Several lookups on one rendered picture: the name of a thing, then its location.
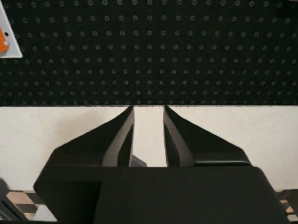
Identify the orange tube rack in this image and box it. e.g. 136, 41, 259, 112
0, 28, 9, 52

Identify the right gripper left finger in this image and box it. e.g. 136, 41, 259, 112
44, 105, 135, 167

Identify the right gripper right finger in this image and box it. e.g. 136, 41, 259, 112
163, 105, 253, 167

